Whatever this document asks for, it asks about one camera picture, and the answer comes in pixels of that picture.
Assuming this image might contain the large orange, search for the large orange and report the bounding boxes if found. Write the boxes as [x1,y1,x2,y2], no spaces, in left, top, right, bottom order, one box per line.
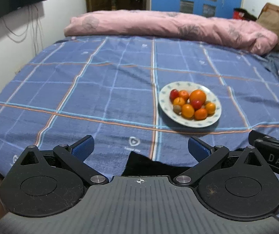
[189,89,206,104]

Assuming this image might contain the small orange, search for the small orange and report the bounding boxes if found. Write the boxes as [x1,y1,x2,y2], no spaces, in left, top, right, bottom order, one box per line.
[173,97,185,107]
[205,102,216,115]
[194,108,208,121]

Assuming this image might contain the blue plaid bedsheet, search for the blue plaid bedsheet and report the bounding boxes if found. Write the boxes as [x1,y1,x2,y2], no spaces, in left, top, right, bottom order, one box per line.
[0,36,279,177]

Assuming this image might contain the hanging television cables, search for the hanging television cables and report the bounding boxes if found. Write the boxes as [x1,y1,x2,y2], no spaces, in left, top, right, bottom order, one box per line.
[1,3,45,57]

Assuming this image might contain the black and red bag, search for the black and red bag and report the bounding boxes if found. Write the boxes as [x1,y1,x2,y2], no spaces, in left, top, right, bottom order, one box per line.
[232,8,257,21]

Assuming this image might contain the brown longan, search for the brown longan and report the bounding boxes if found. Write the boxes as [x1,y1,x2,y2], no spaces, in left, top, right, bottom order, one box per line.
[173,105,182,115]

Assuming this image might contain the medium tangerine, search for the medium tangerine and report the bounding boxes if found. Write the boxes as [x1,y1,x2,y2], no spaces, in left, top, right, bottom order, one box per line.
[179,90,189,101]

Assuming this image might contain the white floral plate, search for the white floral plate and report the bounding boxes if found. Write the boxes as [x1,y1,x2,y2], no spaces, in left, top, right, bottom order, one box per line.
[159,81,222,128]

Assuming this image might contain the pink folded duvet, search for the pink folded duvet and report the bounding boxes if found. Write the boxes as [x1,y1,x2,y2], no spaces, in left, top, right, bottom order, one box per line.
[64,10,278,56]

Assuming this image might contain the red cherry tomato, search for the red cherry tomato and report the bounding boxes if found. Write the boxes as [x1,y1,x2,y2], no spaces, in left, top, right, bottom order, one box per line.
[190,100,203,110]
[170,89,179,102]

